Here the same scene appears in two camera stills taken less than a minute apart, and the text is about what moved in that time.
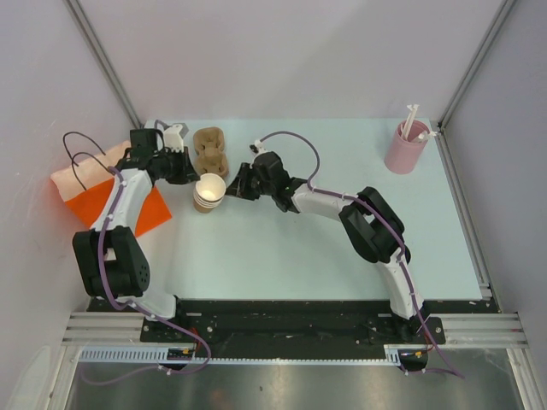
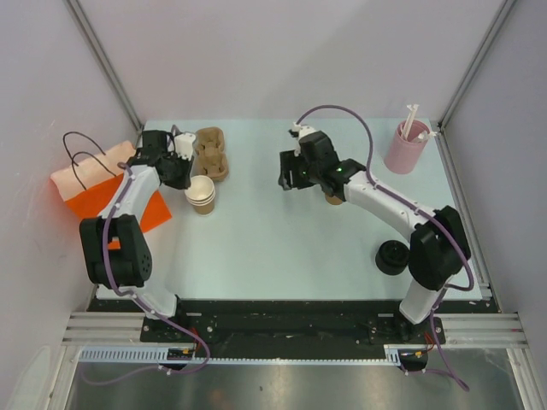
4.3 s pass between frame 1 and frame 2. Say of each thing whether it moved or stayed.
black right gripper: moved
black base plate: stayed
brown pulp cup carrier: stayed
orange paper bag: stayed
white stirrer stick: stayed
